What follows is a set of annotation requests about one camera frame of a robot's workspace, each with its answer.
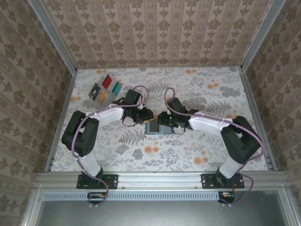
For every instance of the dark grey credit card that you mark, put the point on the dark grey credit card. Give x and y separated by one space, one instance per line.
154 127

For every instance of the blue-grey cloth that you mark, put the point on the blue-grey cloth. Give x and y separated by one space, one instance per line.
164 130

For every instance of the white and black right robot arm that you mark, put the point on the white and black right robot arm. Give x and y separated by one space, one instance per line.
211 123

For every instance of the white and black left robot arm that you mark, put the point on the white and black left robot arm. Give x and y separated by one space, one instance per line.
110 114

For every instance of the teal credit card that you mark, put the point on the teal credit card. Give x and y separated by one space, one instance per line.
116 87

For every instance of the orange credit card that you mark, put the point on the orange credit card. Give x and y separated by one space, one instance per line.
103 97

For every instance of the red credit card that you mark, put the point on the red credit card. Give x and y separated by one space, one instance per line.
107 81

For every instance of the black patterned credit card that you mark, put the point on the black patterned credit card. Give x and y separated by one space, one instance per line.
94 91

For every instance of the clear plastic organizer tray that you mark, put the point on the clear plastic organizer tray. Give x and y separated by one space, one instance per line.
110 90

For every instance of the aluminium base beam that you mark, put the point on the aluminium base beam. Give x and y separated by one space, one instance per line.
160 179

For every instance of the grey metal panel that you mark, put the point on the grey metal panel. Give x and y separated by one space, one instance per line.
160 214

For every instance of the aluminium rear rail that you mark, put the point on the aluminium rear rail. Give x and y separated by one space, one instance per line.
160 66

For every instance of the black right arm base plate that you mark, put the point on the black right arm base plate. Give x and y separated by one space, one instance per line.
209 181

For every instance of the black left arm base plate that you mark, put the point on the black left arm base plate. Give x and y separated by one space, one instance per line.
110 181

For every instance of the aluminium side rail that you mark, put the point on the aluminium side rail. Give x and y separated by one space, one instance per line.
254 106
61 117

